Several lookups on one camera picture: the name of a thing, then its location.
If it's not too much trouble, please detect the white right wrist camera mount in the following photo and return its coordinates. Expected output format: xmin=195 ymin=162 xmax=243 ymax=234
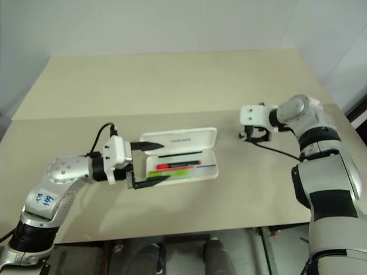
xmin=239 ymin=104 xmax=279 ymax=133

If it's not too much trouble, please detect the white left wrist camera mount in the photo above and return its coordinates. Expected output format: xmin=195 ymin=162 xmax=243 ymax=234
xmin=100 ymin=135 xmax=134 ymax=186

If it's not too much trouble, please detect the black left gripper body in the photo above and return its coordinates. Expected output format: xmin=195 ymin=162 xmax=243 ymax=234
xmin=114 ymin=142 xmax=141 ymax=190

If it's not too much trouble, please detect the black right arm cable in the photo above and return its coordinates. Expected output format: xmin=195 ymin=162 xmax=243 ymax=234
xmin=252 ymin=140 xmax=301 ymax=161

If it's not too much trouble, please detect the grey metal frame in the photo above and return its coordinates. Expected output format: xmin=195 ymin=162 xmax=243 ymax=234
xmin=255 ymin=226 xmax=312 ymax=275

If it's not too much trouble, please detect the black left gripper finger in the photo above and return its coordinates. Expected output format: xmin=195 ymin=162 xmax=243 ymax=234
xmin=134 ymin=175 xmax=170 ymax=190
xmin=139 ymin=141 xmax=165 ymax=152

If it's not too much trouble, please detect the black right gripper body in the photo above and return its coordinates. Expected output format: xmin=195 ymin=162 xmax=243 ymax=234
xmin=243 ymin=124 xmax=272 ymax=143

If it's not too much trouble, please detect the green highlighter pen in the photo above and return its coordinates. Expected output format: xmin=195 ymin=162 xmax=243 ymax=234
xmin=148 ymin=168 xmax=190 ymax=179

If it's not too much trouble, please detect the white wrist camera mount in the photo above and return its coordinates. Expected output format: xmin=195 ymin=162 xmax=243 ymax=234
xmin=239 ymin=104 xmax=279 ymax=133
xmin=100 ymin=135 xmax=134 ymax=186

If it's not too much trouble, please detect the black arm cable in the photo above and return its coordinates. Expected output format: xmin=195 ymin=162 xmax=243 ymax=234
xmin=85 ymin=122 xmax=119 ymax=158
xmin=252 ymin=140 xmax=301 ymax=161

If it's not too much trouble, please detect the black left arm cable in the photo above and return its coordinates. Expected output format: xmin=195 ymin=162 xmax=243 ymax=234
xmin=85 ymin=122 xmax=119 ymax=158

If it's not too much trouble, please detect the dark furniture edge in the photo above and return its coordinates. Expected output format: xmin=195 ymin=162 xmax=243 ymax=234
xmin=345 ymin=99 xmax=367 ymax=129

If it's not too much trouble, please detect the white open pencil case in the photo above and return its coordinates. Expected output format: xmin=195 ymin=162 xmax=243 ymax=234
xmin=139 ymin=127 xmax=220 ymax=187

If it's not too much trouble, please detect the red and black marker pen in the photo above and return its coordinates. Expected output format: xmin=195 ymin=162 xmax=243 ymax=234
xmin=156 ymin=160 xmax=201 ymax=170

